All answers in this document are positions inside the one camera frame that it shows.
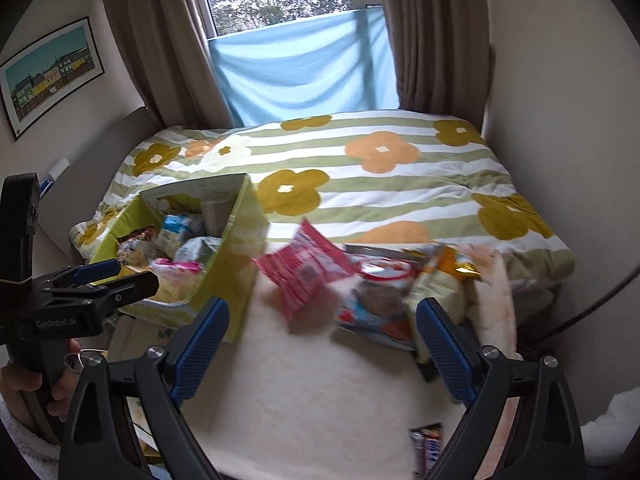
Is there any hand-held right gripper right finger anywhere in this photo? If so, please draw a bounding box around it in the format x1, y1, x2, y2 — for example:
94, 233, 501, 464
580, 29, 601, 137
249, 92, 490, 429
416, 297, 586, 480

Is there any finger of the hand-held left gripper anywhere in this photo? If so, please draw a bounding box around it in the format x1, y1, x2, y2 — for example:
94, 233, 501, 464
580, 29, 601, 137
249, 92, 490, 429
32, 259, 122, 292
75, 271, 160, 307

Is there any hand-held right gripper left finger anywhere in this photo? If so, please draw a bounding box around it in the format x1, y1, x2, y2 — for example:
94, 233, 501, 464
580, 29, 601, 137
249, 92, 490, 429
59, 297, 231, 480

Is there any waffle packet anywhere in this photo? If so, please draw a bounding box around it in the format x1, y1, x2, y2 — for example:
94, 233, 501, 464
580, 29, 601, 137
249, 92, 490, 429
120, 266, 202, 307

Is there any pink white snack packet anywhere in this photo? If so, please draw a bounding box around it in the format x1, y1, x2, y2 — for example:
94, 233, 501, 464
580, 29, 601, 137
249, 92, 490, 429
150, 257, 206, 286

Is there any light blue white snack packet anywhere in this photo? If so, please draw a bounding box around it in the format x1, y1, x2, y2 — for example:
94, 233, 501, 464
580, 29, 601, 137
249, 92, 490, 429
155, 212, 206, 251

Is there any grey green snack packet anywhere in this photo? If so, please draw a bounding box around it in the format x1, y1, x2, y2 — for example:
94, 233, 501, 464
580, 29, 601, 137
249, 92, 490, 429
172, 235, 224, 264

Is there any yellow green cardboard box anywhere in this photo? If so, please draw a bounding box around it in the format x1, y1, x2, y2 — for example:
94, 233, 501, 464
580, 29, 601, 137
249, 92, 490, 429
87, 173, 269, 343

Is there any person's left forearm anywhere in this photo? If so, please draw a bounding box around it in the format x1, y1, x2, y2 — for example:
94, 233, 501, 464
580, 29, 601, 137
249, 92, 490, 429
0, 399, 63, 480

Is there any person's left hand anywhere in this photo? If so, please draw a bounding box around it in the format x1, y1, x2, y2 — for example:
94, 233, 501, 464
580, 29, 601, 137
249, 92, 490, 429
0, 338, 82, 412

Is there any white folding table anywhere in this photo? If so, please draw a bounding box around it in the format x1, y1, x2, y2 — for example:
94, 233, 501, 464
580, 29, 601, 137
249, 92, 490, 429
107, 255, 518, 480

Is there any pale yellow snack packet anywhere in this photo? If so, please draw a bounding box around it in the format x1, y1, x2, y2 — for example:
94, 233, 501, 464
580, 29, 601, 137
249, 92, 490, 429
402, 259, 472, 363

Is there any blue red snack packet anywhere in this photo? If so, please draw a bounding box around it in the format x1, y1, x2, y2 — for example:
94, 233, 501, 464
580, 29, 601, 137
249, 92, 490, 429
335, 280, 418, 352

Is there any orange gold snack packet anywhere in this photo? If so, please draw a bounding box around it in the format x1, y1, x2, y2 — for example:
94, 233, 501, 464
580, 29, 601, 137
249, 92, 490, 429
435, 245, 484, 281

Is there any purple snack bar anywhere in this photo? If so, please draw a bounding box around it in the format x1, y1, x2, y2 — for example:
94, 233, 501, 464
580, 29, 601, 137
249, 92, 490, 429
410, 422, 446, 479

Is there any grey headboard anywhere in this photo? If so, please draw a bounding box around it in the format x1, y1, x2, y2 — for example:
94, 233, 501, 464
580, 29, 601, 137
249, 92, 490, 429
37, 105, 166, 266

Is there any red white snack packet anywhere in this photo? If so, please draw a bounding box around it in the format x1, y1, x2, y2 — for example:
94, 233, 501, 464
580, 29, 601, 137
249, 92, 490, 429
350, 245, 422, 283

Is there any white fleece table cover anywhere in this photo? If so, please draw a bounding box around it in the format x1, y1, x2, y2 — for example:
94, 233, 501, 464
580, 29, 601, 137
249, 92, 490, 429
200, 247, 518, 480

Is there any floral striped blanket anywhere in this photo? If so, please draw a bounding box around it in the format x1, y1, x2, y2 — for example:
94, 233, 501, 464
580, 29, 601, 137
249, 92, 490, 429
70, 110, 576, 311

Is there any white fuzzy garment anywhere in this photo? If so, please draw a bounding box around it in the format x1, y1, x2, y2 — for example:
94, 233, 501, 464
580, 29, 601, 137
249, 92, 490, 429
580, 389, 640, 480

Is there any brown curtain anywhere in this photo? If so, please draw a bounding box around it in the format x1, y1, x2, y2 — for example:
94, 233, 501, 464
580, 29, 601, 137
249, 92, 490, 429
95, 0, 241, 131
375, 0, 493, 117

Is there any light blue cloth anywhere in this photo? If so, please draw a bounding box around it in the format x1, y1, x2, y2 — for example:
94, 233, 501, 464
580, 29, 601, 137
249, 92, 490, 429
207, 5, 401, 128

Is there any black cable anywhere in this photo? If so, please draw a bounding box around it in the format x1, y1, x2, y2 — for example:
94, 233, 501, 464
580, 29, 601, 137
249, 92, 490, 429
520, 257, 640, 343

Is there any framed wall picture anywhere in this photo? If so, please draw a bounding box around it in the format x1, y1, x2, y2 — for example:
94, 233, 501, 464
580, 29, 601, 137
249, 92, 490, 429
0, 16, 106, 141

